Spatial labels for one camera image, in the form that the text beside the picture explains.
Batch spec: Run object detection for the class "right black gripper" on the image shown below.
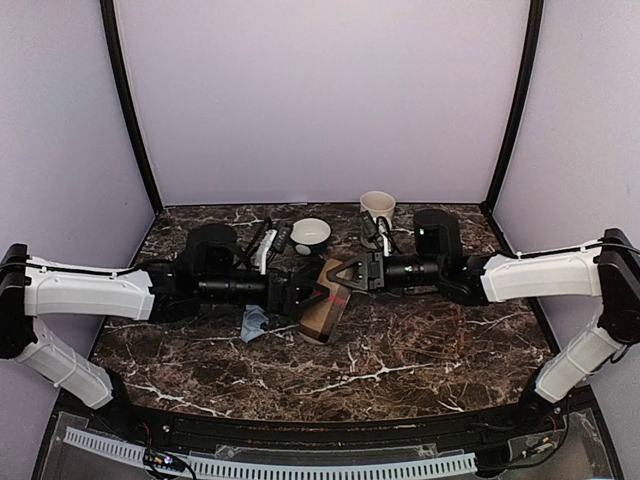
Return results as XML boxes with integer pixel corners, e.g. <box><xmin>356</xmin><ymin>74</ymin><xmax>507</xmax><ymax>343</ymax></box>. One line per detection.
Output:
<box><xmin>328</xmin><ymin>249</ymin><xmax>445</xmax><ymax>293</ymax></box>

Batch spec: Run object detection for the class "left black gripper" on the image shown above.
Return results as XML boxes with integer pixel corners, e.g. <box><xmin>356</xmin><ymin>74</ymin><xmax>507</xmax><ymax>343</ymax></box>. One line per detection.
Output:
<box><xmin>198</xmin><ymin>265</ymin><xmax>330</xmax><ymax>318</ymax></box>

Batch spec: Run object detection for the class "light blue cloth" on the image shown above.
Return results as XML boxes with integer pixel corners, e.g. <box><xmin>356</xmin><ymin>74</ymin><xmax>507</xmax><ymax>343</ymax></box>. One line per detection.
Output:
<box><xmin>240</xmin><ymin>305</ymin><xmax>269</xmax><ymax>343</ymax></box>

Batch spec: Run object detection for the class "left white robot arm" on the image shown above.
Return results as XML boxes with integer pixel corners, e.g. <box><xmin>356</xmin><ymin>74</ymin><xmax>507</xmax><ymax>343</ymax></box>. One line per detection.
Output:
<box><xmin>1</xmin><ymin>223</ymin><xmax>329</xmax><ymax>436</ymax></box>

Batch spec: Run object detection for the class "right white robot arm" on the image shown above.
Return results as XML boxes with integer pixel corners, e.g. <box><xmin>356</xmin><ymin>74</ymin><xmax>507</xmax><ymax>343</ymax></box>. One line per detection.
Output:
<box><xmin>327</xmin><ymin>209</ymin><xmax>639</xmax><ymax>434</ymax></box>

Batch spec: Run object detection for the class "white and navy bowl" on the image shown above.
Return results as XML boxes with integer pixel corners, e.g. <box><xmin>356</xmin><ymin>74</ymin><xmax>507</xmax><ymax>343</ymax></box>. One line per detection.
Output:
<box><xmin>290</xmin><ymin>218</ymin><xmax>332</xmax><ymax>256</ymax></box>

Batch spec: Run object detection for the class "white seahorse mug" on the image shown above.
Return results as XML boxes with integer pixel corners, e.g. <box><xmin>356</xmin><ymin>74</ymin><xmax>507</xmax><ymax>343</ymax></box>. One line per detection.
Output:
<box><xmin>358</xmin><ymin>191</ymin><xmax>396</xmax><ymax>249</ymax></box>

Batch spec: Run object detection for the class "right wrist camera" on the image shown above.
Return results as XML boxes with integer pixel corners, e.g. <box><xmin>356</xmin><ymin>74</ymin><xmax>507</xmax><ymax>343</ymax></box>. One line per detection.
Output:
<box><xmin>358</xmin><ymin>210</ymin><xmax>392</xmax><ymax>256</ymax></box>

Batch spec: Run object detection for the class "black front rail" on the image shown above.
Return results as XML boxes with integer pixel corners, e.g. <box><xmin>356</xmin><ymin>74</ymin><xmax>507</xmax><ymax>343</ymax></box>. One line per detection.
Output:
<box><xmin>134</xmin><ymin>404</ymin><xmax>565</xmax><ymax>453</ymax></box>

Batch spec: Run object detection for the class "white slotted cable duct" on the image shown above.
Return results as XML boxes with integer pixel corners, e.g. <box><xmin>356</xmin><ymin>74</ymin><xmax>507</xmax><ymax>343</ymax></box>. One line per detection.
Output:
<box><xmin>63</xmin><ymin>425</ymin><xmax>479</xmax><ymax>479</ymax></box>

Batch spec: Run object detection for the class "right black frame post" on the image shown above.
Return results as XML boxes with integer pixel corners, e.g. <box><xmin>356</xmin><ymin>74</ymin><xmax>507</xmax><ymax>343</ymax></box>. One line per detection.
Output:
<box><xmin>482</xmin><ymin>0</ymin><xmax>545</xmax><ymax>209</ymax></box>

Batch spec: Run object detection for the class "black frame post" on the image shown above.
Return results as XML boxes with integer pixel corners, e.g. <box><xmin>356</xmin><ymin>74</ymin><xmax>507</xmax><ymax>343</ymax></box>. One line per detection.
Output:
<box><xmin>98</xmin><ymin>0</ymin><xmax>164</xmax><ymax>214</ymax></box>
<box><xmin>482</xmin><ymin>0</ymin><xmax>545</xmax><ymax>209</ymax></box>

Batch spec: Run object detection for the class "left black frame post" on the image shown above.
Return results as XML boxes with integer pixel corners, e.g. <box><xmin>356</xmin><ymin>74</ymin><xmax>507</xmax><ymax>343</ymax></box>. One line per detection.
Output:
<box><xmin>98</xmin><ymin>0</ymin><xmax>164</xmax><ymax>214</ymax></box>

